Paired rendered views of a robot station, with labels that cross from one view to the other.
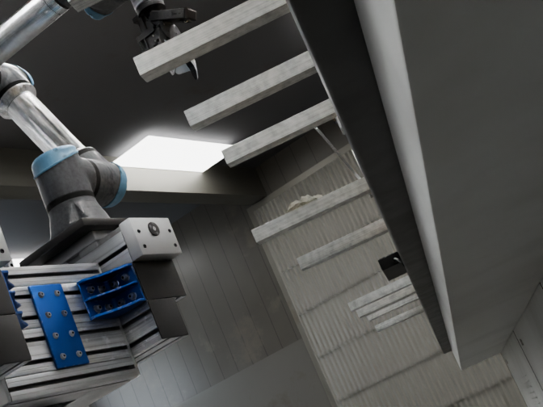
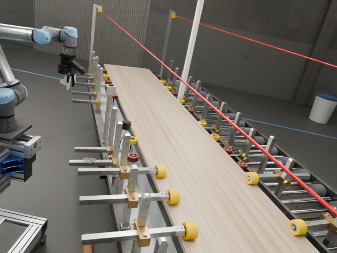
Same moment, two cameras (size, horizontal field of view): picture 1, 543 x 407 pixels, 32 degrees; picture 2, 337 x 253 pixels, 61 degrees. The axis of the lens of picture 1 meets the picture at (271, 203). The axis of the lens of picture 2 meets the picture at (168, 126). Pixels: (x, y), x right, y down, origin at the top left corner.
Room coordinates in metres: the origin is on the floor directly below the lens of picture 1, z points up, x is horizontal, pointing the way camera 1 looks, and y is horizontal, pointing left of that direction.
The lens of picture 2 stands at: (0.34, 0.28, 1.90)
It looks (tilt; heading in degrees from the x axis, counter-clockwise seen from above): 23 degrees down; 332
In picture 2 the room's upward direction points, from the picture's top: 12 degrees clockwise
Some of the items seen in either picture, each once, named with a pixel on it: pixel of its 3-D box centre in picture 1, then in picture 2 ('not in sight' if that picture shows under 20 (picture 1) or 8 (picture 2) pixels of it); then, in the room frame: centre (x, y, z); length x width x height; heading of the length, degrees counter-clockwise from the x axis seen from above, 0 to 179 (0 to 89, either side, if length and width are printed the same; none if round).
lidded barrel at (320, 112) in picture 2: not in sight; (322, 108); (4.61, -5.97, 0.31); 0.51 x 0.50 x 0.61; 60
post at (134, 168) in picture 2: not in sight; (128, 203); (1.50, -0.19, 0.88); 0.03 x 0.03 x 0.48; 84
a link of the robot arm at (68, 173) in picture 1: (62, 177); (3, 101); (2.12, 0.43, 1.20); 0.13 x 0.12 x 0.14; 158
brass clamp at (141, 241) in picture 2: not in sight; (141, 231); (1.23, -0.17, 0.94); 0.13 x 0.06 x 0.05; 174
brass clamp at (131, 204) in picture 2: not in sight; (131, 196); (1.48, -0.19, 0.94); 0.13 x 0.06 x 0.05; 174
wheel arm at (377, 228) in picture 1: (384, 226); (104, 150); (2.21, -0.22, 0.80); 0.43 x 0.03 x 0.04; 84
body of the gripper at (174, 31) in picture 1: (157, 30); (67, 64); (2.12, 0.08, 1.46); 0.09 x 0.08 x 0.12; 60
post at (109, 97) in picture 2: not in sight; (107, 119); (2.51, -0.29, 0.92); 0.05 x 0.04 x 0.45; 174
